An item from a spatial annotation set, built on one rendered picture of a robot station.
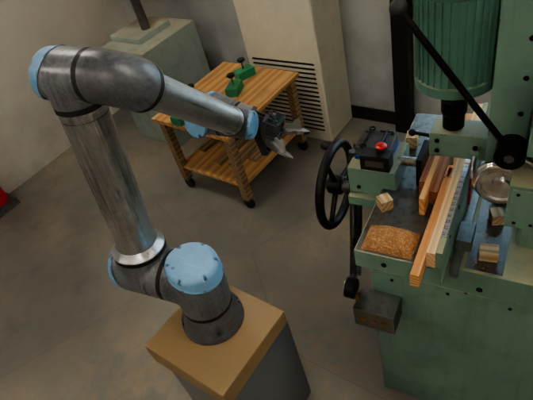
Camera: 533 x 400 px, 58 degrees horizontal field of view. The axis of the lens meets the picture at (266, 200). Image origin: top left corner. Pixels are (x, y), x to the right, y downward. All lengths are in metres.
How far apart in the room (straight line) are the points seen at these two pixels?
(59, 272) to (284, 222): 1.30
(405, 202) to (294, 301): 1.08
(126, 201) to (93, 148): 0.17
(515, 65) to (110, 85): 0.80
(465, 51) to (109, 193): 0.86
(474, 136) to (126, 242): 0.91
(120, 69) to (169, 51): 2.24
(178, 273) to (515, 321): 0.88
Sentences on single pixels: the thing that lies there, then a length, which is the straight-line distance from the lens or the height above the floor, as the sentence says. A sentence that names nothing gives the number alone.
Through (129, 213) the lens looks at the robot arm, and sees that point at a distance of 1.27.
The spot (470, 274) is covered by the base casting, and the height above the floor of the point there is 0.79.
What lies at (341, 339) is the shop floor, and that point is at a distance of 2.12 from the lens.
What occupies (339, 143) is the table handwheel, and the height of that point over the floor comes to 0.94.
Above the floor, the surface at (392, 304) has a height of 0.62.
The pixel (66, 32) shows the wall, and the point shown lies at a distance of 3.94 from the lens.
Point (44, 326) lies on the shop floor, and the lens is 2.75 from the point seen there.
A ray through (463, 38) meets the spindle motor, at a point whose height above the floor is 1.34.
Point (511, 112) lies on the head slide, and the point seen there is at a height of 1.17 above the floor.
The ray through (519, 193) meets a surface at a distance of 1.11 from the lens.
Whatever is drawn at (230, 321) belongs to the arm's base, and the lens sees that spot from 1.44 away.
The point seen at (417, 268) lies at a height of 0.94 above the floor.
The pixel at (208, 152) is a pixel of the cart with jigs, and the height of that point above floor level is 0.18.
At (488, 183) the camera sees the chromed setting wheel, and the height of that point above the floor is 1.02.
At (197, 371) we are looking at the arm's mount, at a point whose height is 0.62.
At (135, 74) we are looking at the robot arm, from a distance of 1.03.
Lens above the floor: 1.81
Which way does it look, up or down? 41 degrees down
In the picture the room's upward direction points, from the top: 17 degrees counter-clockwise
